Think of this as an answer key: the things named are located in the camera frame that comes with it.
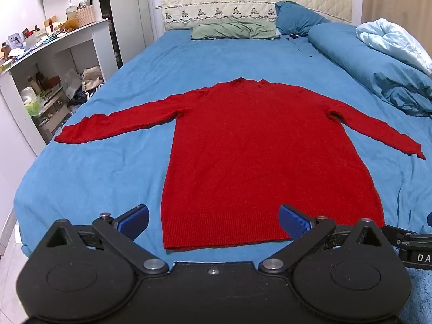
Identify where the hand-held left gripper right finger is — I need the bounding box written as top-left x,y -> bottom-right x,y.
258,204 -> 389,275

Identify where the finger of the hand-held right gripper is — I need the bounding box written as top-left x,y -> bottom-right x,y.
382,225 -> 418,248

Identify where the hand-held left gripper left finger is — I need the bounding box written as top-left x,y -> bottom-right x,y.
44,204 -> 170,276

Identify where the red knit sweater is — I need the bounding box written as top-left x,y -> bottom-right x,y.
54,77 -> 426,251

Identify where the bed with blue sheet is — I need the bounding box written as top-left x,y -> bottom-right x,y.
14,28 -> 432,324

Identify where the clear plastic drawer unit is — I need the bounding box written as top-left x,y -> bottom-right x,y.
33,87 -> 71,134

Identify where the beige cloth bag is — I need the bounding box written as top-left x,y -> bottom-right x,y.
81,66 -> 104,92

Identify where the white plastic bag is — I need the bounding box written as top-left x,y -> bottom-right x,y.
64,69 -> 84,99

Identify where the blue duvet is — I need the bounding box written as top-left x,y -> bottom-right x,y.
308,23 -> 432,119

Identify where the white desk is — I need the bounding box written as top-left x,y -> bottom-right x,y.
0,18 -> 113,158

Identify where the light blue quilt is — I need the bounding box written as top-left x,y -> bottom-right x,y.
356,18 -> 432,76

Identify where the green pillow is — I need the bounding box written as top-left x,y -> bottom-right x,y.
191,18 -> 281,40

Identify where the grey and white wardrobe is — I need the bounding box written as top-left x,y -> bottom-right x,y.
95,0 -> 156,72

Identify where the blue pillow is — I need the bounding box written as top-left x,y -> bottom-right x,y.
274,1 -> 332,38

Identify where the wicker basket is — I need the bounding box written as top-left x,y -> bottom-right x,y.
75,5 -> 96,28

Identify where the photo frame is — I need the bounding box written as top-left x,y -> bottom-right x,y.
8,33 -> 25,50

